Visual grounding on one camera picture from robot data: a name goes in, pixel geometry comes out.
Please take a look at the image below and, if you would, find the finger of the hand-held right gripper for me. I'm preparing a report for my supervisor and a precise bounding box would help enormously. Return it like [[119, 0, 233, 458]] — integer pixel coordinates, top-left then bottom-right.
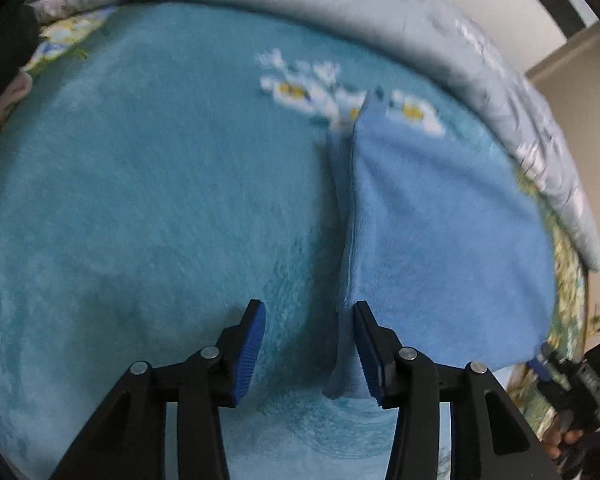
[[527, 342, 568, 386]]

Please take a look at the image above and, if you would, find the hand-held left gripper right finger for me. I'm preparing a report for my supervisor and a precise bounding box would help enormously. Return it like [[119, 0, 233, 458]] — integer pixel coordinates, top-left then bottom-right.
[[354, 301, 561, 480]]

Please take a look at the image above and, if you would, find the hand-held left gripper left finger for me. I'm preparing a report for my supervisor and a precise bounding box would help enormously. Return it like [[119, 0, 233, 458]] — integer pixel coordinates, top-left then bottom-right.
[[50, 299, 267, 480]]

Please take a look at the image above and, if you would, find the blue fleece sweatshirt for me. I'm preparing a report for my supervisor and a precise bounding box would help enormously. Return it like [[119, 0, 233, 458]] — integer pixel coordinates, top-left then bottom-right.
[[322, 91, 556, 401]]

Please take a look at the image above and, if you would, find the person's right hand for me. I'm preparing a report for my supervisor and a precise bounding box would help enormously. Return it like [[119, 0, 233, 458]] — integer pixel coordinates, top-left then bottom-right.
[[542, 410, 588, 461]]

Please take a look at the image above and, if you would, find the teal floral blanket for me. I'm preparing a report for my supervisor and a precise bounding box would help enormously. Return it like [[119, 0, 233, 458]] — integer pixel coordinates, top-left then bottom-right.
[[0, 2, 600, 480]]

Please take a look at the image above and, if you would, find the pink cloth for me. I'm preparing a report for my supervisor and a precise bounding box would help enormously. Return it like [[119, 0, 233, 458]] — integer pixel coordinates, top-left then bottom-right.
[[0, 72, 33, 161]]

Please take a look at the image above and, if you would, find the grey-blue floral quilt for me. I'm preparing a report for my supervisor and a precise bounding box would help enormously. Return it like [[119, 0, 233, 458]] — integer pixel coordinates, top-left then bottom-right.
[[30, 0, 600, 273]]

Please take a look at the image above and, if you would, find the white wardrobe with black stripe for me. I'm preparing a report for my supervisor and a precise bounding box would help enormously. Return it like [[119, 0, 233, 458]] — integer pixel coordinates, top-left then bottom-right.
[[405, 0, 600, 78]]

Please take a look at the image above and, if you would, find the dark cloth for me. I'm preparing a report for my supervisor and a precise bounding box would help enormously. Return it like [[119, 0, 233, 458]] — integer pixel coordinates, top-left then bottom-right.
[[0, 2, 41, 126]]

